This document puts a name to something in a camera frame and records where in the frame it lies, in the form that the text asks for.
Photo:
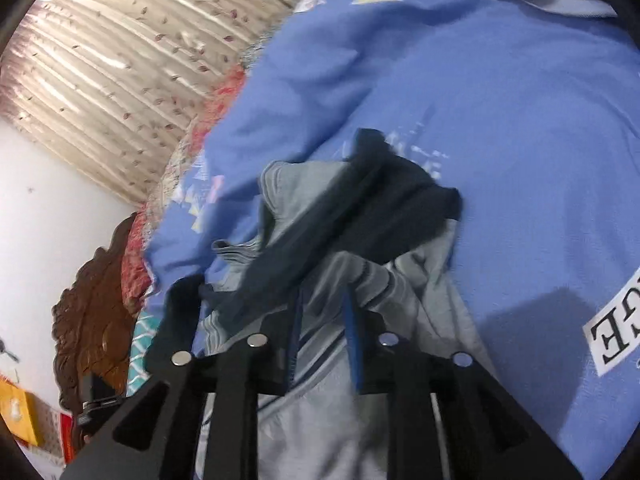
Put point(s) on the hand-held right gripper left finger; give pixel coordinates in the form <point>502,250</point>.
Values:
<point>294,340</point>

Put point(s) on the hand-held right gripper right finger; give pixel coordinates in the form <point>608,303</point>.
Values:
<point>354,340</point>

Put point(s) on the grey jacket with black trim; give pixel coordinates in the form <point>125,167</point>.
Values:
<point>320,435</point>

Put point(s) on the teal patterned cloth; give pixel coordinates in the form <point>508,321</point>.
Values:
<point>140,340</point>

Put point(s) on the brown carved wooden headboard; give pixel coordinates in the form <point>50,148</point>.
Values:
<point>95,310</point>

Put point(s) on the red box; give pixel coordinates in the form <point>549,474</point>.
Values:
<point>67,435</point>

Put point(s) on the blue printed bed sheet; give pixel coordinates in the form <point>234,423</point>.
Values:
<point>500,135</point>

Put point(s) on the yellow box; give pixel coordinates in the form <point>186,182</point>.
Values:
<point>15,410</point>

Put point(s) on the beige floral curtain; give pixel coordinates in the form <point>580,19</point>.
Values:
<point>125,60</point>

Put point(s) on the wall hook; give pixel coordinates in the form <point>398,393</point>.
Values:
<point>7,350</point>

